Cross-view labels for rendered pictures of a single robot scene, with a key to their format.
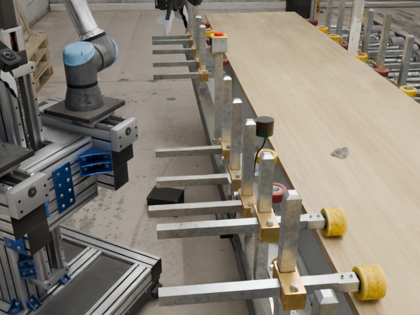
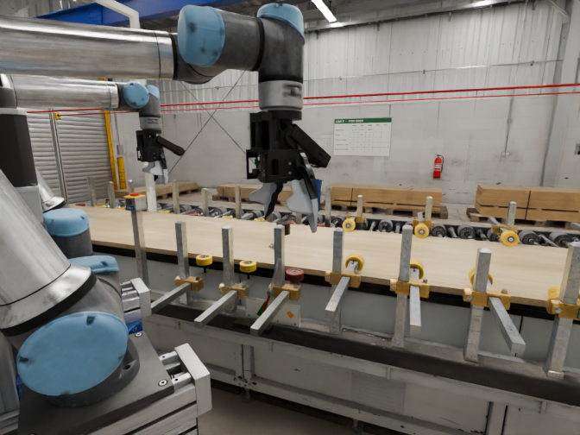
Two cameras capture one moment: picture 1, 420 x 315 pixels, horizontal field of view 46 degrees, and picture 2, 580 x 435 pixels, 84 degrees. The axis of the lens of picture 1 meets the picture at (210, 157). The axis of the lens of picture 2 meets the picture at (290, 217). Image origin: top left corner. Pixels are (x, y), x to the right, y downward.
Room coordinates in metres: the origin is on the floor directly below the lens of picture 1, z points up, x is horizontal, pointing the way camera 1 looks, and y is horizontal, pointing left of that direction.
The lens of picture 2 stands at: (0.79, 1.02, 1.46)
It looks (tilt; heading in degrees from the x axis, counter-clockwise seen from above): 13 degrees down; 297
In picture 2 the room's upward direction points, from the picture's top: straight up
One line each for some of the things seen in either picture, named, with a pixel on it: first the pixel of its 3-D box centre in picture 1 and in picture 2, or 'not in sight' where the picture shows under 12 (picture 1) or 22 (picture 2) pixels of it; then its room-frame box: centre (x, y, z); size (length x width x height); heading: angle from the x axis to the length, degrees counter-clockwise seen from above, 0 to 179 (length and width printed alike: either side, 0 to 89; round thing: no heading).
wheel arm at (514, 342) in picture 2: not in sight; (494, 304); (0.62, -0.16, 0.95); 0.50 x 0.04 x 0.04; 96
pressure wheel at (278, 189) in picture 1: (273, 202); (294, 282); (1.38, -0.21, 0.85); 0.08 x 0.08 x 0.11
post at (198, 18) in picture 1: (199, 53); not in sight; (3.15, 0.07, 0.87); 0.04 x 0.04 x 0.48; 6
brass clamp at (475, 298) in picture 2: not in sight; (485, 297); (0.64, -0.21, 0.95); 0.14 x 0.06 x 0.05; 6
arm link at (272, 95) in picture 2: not in sight; (281, 99); (1.05, 0.52, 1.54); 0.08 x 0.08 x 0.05
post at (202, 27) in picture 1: (202, 64); not in sight; (2.90, 0.04, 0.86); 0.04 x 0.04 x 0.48; 6
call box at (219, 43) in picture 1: (219, 43); (135, 203); (2.16, -0.04, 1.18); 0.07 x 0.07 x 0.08; 6
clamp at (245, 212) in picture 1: (248, 202); (284, 290); (1.39, -0.13, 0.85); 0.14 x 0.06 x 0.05; 6
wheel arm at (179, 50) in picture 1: (184, 50); not in sight; (3.35, 0.18, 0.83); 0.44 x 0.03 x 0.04; 96
